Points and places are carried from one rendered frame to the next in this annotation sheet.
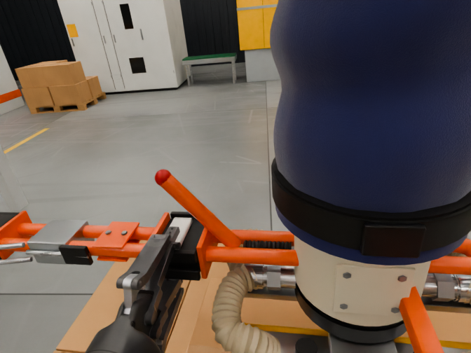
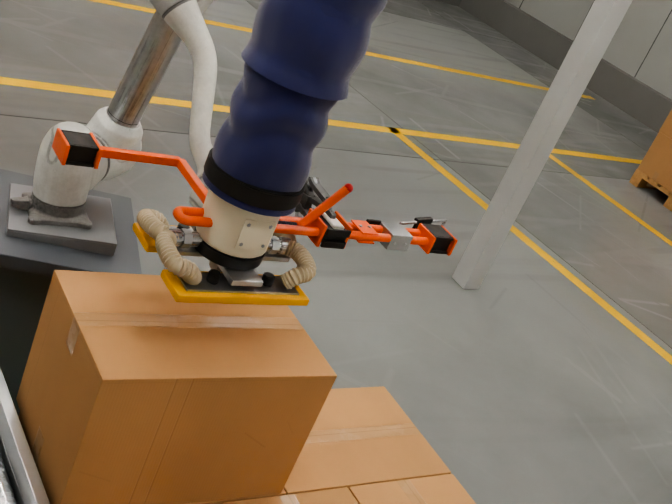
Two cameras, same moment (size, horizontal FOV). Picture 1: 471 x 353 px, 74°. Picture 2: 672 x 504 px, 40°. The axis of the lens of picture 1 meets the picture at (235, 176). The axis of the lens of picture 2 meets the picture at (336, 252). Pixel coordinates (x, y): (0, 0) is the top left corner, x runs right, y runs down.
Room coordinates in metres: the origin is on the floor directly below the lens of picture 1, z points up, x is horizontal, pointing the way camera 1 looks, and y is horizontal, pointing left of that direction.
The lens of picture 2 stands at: (1.65, -1.55, 2.15)
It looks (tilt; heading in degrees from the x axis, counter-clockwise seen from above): 25 degrees down; 127
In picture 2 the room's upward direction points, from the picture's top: 24 degrees clockwise
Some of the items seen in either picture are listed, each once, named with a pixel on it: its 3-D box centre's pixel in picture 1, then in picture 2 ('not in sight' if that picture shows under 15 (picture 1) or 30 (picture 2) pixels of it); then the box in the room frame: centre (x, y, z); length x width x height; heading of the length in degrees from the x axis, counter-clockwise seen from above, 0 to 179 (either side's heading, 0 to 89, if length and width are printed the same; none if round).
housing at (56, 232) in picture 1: (62, 241); (393, 236); (0.42, 0.30, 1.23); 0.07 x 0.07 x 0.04; 78
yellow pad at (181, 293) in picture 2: not in sight; (239, 282); (0.41, -0.18, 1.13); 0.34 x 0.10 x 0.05; 78
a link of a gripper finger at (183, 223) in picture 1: (176, 232); (332, 220); (0.37, 0.10, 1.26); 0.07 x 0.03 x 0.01; 168
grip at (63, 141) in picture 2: not in sight; (77, 148); (0.00, -0.40, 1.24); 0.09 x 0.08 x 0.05; 168
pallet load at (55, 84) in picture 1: (63, 85); not in sight; (6.95, 3.47, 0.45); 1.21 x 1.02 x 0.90; 83
